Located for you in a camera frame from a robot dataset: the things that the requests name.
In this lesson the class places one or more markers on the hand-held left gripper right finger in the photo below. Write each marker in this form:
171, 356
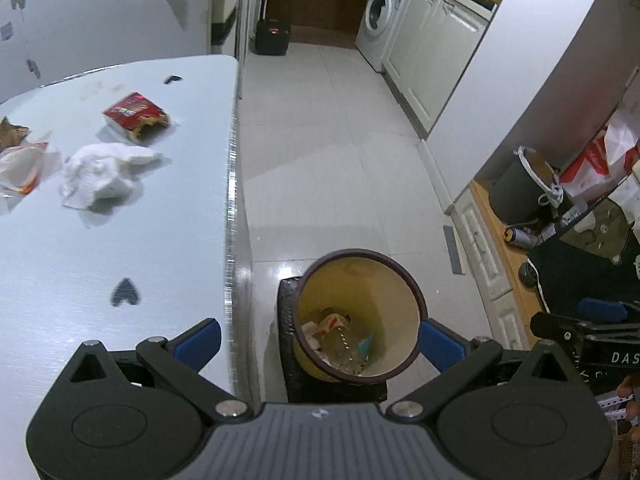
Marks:
442, 345

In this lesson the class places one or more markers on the red snack packet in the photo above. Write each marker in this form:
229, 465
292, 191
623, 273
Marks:
132, 112

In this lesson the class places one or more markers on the brown paper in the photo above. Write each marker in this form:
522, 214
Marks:
10, 135

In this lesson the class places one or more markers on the white crumpled tissue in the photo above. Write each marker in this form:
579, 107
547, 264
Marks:
100, 175

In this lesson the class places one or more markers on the white orange plastic bag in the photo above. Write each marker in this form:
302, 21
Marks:
22, 165

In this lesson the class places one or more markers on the red white shopping bag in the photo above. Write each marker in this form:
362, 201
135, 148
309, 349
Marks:
595, 160

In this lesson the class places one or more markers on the brown doormat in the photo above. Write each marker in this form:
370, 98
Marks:
325, 37

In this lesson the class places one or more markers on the clear plastic bottle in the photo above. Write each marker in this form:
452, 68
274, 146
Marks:
345, 347

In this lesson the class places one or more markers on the blue white plastic packet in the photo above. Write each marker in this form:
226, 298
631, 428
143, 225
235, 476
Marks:
367, 345

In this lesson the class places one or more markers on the white kitchen cabinet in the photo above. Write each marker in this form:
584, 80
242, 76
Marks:
435, 50

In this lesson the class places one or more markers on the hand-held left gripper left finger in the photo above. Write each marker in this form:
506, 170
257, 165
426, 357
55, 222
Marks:
197, 344

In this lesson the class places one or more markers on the black space heater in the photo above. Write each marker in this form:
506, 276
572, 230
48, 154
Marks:
272, 40

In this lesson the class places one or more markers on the black stool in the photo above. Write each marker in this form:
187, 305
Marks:
289, 360

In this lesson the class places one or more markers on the grey floor strip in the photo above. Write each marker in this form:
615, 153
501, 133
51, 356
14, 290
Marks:
455, 250

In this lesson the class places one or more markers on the black round object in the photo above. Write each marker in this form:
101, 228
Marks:
529, 274

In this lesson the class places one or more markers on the white low cabinet wooden top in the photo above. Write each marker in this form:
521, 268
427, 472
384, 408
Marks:
480, 260

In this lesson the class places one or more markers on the grey bin with white liner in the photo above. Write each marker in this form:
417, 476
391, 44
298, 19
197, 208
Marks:
515, 195

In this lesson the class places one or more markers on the metal spray can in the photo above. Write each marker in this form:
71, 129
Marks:
520, 236

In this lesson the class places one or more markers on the yellow waste bin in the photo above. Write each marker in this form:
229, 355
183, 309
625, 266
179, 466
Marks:
390, 310

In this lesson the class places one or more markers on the person's right hand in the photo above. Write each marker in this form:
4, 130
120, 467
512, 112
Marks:
631, 389

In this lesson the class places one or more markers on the dark printed cloth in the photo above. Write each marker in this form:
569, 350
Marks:
575, 270

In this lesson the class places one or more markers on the white perforated strip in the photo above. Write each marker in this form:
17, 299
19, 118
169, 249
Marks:
612, 404

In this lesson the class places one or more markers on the white tall cabinet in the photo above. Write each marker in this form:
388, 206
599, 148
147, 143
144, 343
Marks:
575, 60

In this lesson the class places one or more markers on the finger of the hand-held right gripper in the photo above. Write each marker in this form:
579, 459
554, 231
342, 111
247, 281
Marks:
602, 310
560, 327

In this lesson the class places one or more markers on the white washing machine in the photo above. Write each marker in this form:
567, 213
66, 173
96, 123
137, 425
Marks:
380, 10

